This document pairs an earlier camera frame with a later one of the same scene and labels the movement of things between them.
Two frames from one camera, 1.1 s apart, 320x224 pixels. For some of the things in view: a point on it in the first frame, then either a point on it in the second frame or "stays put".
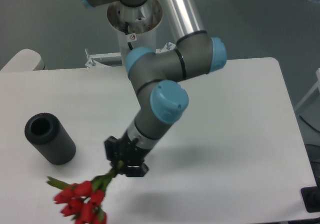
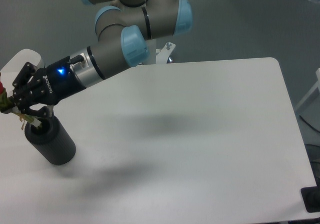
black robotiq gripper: [131, 153] -> [51, 84]
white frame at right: [318, 85] stays put
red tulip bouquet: [81, 199] -> [7, 105]
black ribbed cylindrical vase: [49, 136] stays put
